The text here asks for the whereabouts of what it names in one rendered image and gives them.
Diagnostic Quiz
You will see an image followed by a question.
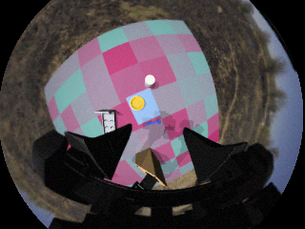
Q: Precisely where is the light blue flat mat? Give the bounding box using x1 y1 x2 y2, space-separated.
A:
126 88 161 125

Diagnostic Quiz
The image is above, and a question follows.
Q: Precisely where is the white cylinder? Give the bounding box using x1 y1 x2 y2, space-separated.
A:
145 75 155 87

